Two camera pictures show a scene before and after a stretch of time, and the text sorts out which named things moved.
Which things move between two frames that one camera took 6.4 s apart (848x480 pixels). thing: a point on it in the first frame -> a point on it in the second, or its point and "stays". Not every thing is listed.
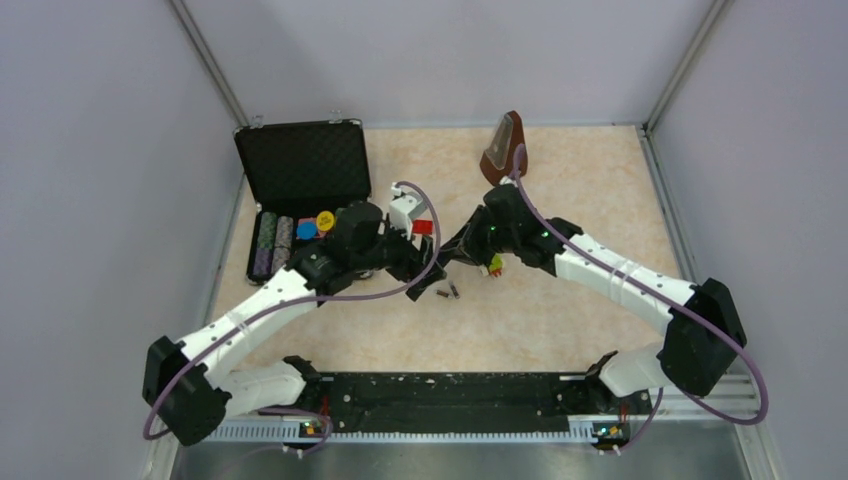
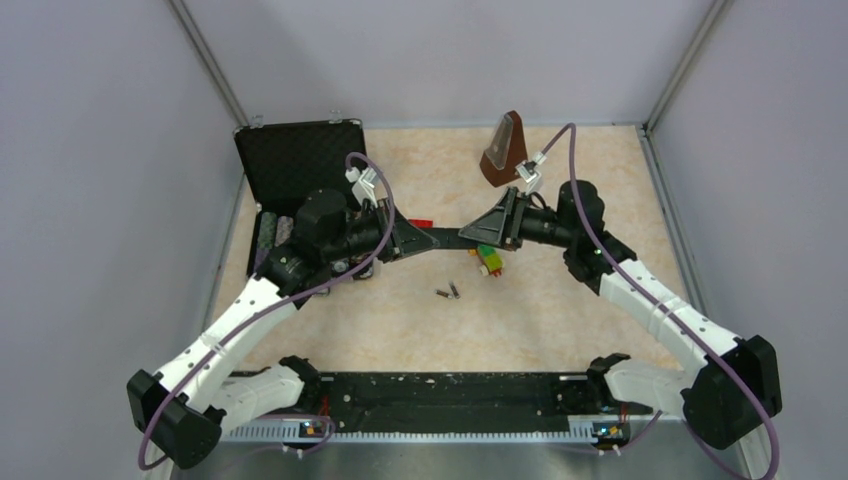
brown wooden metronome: x=499 y=158 stays
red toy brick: x=422 y=226 stays
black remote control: x=435 y=274 -> x=449 y=238
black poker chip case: x=302 y=174 stays
